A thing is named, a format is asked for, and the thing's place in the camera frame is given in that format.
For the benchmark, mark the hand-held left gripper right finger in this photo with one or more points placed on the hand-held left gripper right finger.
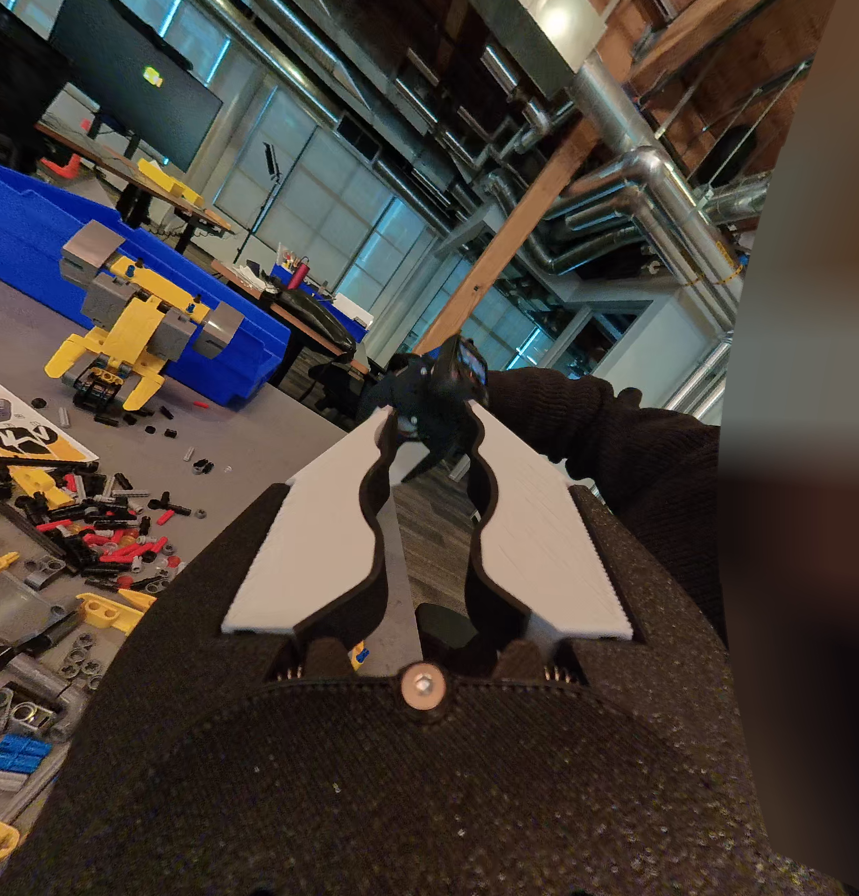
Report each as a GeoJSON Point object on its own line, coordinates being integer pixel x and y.
{"type": "Point", "coordinates": [555, 560]}

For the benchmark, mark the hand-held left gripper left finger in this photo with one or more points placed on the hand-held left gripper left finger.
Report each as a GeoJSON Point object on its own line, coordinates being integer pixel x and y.
{"type": "Point", "coordinates": [303, 553]}

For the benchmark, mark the pile of toy building parts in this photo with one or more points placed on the pile of toy building parts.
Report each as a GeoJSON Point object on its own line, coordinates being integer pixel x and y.
{"type": "Point", "coordinates": [86, 532]}

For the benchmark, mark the person's right forearm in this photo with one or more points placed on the person's right forearm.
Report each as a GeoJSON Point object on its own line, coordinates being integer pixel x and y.
{"type": "Point", "coordinates": [611, 455]}

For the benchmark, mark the black office chair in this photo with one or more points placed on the black office chair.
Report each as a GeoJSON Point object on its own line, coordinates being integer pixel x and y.
{"type": "Point", "coordinates": [335, 392]}

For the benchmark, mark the black bag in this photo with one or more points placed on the black bag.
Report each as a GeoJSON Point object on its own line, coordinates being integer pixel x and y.
{"type": "Point", "coordinates": [317, 318]}

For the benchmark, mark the red bottle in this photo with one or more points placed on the red bottle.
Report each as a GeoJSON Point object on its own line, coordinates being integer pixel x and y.
{"type": "Point", "coordinates": [300, 273]}

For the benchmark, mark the wooden office desk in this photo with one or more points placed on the wooden office desk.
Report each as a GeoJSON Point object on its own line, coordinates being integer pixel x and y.
{"type": "Point", "coordinates": [261, 290]}
{"type": "Point", "coordinates": [149, 192]}

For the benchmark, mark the yellow grey toy robot model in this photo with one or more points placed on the yellow grey toy robot model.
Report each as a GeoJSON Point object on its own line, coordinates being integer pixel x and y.
{"type": "Point", "coordinates": [132, 329]}

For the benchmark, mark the black light stand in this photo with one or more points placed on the black light stand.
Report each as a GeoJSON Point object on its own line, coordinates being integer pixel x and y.
{"type": "Point", "coordinates": [270, 161]}

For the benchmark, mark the grey curved panel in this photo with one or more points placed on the grey curved panel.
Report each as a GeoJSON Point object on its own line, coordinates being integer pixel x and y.
{"type": "Point", "coordinates": [13, 605]}

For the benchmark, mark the sticker sheet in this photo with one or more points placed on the sticker sheet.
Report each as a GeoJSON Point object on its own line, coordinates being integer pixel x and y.
{"type": "Point", "coordinates": [23, 437]}

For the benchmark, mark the yellow box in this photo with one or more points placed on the yellow box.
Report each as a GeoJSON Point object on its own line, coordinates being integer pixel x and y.
{"type": "Point", "coordinates": [167, 182]}

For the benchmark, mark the black monitor screen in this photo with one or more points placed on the black monitor screen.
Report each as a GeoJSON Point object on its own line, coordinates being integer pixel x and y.
{"type": "Point", "coordinates": [135, 91]}

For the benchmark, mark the blue plastic bin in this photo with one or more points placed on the blue plastic bin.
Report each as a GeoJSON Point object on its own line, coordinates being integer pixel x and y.
{"type": "Point", "coordinates": [23, 231]}

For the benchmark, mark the red plastic object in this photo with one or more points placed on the red plastic object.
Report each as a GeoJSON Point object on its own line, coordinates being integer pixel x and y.
{"type": "Point", "coordinates": [62, 166]}

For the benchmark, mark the wooden support post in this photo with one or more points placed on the wooden support post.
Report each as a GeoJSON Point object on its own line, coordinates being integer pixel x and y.
{"type": "Point", "coordinates": [527, 224]}

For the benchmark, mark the silver air duct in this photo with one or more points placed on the silver air duct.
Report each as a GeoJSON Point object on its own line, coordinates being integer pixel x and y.
{"type": "Point", "coordinates": [611, 119]}

